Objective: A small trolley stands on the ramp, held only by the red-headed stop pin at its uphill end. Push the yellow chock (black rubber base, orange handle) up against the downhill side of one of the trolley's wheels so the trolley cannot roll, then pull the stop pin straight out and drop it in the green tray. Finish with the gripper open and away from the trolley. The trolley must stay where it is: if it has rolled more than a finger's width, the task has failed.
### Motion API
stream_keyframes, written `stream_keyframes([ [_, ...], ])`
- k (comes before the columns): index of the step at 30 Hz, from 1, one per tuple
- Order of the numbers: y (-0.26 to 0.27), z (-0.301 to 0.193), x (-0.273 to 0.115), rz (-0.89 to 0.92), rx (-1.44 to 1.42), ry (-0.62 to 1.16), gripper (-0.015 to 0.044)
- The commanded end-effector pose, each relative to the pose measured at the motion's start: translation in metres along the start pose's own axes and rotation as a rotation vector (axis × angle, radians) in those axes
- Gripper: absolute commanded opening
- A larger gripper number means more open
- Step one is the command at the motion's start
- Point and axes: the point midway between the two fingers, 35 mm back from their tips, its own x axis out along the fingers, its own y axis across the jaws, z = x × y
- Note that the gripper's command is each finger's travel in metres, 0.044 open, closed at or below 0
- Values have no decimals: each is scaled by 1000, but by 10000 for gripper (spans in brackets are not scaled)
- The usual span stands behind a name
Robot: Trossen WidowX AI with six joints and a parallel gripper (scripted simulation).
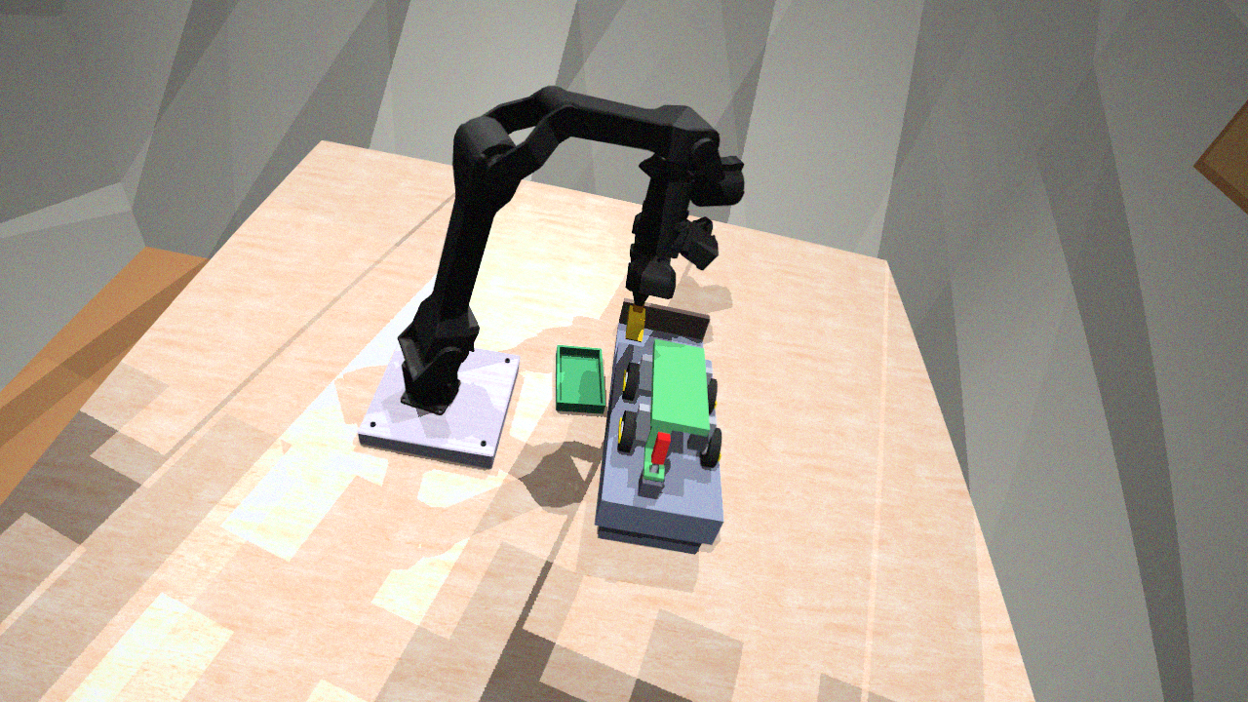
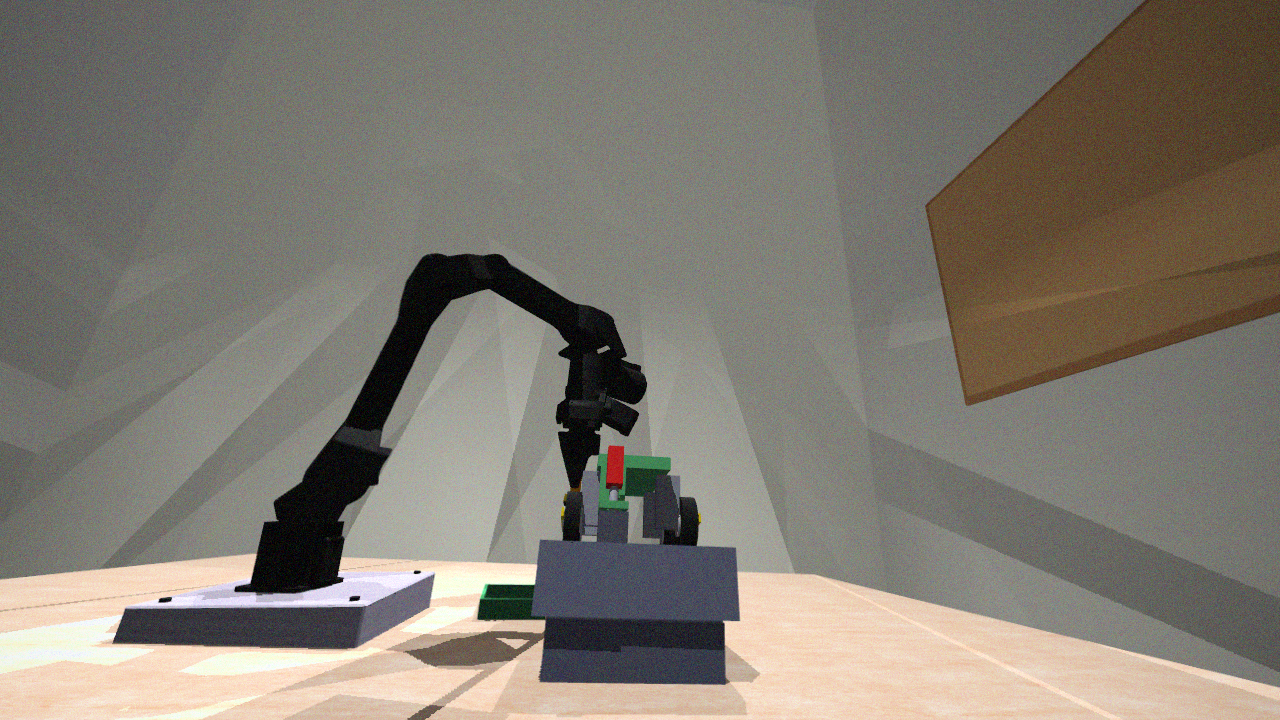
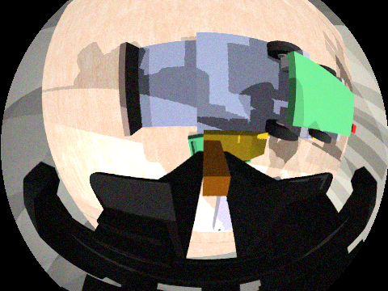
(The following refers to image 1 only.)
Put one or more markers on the yellow wedge chock with orange handle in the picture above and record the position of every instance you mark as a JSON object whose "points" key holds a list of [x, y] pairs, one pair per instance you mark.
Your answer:
{"points": [[635, 323]]}

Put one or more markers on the green wheeled trolley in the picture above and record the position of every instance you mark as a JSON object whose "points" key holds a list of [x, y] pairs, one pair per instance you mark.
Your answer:
{"points": [[683, 395]]}

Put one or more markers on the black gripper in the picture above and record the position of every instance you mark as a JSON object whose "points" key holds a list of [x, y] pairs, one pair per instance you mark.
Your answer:
{"points": [[650, 271]]}

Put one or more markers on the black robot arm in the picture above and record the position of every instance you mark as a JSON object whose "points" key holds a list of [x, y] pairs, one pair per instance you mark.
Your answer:
{"points": [[487, 170]]}

